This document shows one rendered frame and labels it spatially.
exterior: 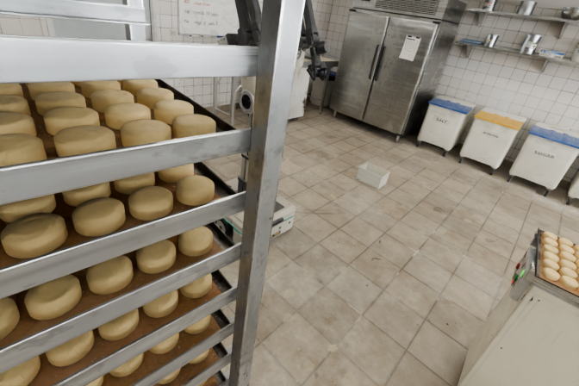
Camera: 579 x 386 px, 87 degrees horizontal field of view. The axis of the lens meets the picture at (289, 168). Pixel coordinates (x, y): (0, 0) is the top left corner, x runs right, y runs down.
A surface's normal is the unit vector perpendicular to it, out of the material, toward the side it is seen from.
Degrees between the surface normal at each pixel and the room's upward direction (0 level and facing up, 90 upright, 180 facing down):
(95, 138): 0
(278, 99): 90
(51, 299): 0
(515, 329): 90
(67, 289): 0
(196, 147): 90
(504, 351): 90
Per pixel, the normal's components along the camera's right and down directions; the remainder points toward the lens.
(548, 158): -0.69, 0.28
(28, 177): 0.66, 0.44
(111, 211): 0.14, -0.87
